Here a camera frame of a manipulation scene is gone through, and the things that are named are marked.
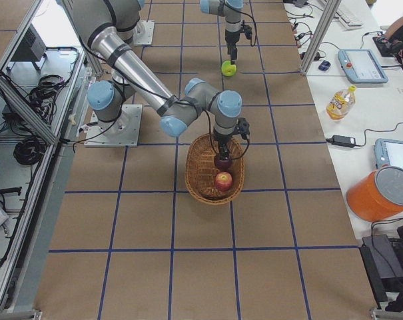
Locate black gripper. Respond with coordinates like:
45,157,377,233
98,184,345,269
225,20,252,65
213,117,250,161

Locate dark purple apple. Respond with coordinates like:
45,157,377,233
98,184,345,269
214,155,232,171

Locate green apple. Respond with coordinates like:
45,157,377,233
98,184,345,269
220,60,237,77

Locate red apple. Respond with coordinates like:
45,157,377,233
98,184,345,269
214,171,233,192

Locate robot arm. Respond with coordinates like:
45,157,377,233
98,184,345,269
71,1,248,161
199,0,252,65

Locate wicker basket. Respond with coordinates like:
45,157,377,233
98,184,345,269
185,133,244,205

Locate person's hand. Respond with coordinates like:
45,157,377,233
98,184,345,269
384,27,395,41

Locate blue computer mouse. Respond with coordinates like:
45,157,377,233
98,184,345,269
318,60,331,71

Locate yellow drink bottle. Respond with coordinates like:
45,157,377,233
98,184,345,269
326,85,356,120

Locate white keyboard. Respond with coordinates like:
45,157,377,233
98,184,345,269
334,1,364,29

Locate black power brick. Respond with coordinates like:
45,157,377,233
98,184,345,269
326,135,356,148

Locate right teach pendant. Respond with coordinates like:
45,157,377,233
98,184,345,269
338,49,388,84

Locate teach pendant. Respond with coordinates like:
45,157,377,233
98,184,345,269
338,49,388,84
374,138,403,169

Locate orange bucket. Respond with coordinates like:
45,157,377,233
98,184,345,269
346,166,403,222

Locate grey electronics box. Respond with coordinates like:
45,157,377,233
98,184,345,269
11,24,47,71

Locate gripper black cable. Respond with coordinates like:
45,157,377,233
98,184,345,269
220,0,258,47
167,96,250,161

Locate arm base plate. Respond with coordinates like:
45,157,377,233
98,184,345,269
133,20,155,47
83,104,143,147

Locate front aluminium frame post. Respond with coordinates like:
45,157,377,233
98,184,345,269
300,0,341,75

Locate coiled black cables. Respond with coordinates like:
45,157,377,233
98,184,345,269
13,136,47,166

